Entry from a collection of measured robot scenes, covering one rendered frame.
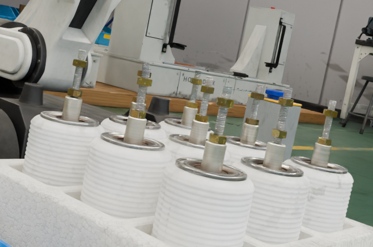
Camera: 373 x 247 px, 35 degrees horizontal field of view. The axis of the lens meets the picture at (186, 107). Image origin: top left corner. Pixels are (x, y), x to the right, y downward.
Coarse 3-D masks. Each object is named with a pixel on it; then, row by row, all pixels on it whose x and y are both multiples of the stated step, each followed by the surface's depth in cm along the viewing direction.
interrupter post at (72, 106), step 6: (66, 96) 76; (66, 102) 75; (72, 102) 75; (78, 102) 75; (66, 108) 75; (72, 108) 75; (78, 108) 76; (66, 114) 75; (72, 114) 75; (78, 114) 76; (72, 120) 75; (78, 120) 76
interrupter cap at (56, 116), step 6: (42, 114) 74; (48, 114) 75; (54, 114) 77; (60, 114) 78; (54, 120) 73; (60, 120) 73; (66, 120) 73; (84, 120) 77; (90, 120) 77; (96, 120) 78; (84, 126) 74; (90, 126) 74; (96, 126) 75
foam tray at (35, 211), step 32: (0, 160) 78; (0, 192) 72; (32, 192) 68; (64, 192) 69; (0, 224) 72; (32, 224) 68; (64, 224) 64; (96, 224) 61; (128, 224) 61; (352, 224) 81
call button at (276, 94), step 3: (267, 90) 103; (270, 90) 103; (273, 90) 103; (276, 90) 103; (267, 93) 103; (270, 93) 103; (273, 93) 102; (276, 93) 102; (279, 93) 102; (282, 93) 102; (267, 96) 104; (270, 96) 103; (273, 96) 103; (276, 96) 102; (279, 96) 102; (282, 96) 102; (276, 99) 103
